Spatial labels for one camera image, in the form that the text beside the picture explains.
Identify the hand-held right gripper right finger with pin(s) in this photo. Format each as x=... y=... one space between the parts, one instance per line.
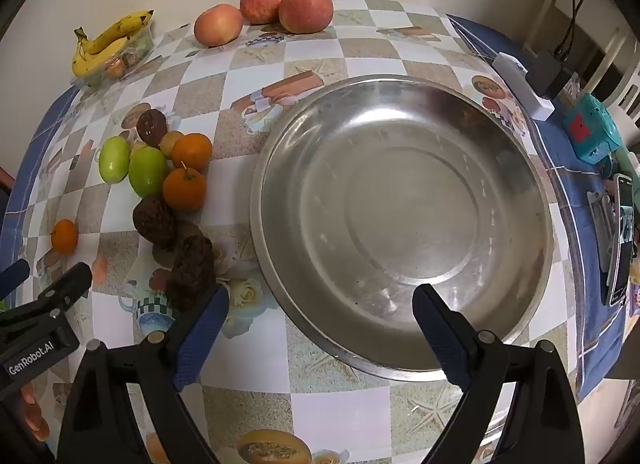
x=442 y=339

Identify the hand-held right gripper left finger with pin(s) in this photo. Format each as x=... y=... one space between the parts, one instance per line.
x=202 y=336

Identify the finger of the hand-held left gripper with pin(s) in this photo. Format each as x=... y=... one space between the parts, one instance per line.
x=14 y=276
x=70 y=284

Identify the small orange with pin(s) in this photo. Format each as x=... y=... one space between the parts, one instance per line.
x=65 y=235

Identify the dark brown avocado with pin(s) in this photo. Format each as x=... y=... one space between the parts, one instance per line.
x=151 y=127
x=154 y=214
x=190 y=269

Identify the green jujube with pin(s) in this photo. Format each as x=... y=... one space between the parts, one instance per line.
x=114 y=160
x=147 y=172

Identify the large metal basin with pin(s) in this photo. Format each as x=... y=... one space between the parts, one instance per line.
x=400 y=194

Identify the person's left hand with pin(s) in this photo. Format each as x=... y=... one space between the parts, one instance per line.
x=32 y=411

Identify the small brown kiwi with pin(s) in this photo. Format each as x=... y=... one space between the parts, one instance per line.
x=170 y=143

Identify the grey phone holder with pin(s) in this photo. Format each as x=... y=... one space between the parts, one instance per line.
x=600 y=224

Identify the smartphone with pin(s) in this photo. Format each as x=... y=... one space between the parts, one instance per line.
x=621 y=244

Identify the orange wrapped snack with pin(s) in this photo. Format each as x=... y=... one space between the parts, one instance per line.
x=116 y=68

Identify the clear plastic container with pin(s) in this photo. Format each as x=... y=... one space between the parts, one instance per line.
x=132 y=58

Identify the teal box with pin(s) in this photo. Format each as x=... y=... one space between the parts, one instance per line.
x=592 y=132

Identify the white power strip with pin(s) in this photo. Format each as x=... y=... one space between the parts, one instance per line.
x=515 y=77

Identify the black power adapter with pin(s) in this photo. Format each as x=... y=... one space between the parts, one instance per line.
x=547 y=72

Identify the pale pink apple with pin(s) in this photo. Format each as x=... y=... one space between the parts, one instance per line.
x=218 y=24

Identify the checkered printed tablecloth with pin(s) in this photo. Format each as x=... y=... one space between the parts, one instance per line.
x=320 y=49

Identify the large red apple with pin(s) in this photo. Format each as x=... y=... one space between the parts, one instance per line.
x=306 y=9

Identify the red wooden rail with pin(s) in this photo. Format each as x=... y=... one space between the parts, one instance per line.
x=4 y=178

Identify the white chair frame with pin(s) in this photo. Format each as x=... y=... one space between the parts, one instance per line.
x=614 y=52

